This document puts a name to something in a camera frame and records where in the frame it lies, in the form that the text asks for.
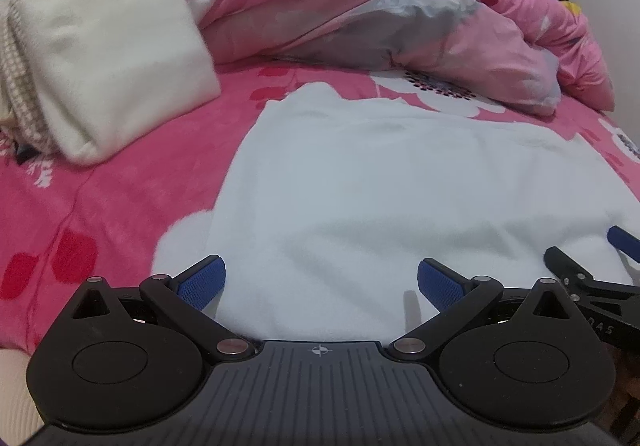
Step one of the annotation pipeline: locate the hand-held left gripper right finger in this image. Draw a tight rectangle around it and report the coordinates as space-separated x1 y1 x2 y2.
389 257 572 363

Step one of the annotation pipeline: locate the person's cream clothing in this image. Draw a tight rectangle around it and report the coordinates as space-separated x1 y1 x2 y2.
0 350 43 446

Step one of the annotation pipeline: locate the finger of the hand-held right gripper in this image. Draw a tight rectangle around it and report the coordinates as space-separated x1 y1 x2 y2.
544 246 596 288
606 226 640 263

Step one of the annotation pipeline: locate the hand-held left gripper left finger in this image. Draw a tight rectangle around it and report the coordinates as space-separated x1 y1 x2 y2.
70 254 253 362

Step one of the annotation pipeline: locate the beige checked pillow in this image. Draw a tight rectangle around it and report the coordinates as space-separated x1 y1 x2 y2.
0 0 101 158

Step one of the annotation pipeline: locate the cream knit cloth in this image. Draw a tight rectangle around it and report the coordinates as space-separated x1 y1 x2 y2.
7 0 222 164

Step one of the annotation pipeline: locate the white sweatshirt orange bear outline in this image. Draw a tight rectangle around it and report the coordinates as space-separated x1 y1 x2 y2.
207 82 640 342

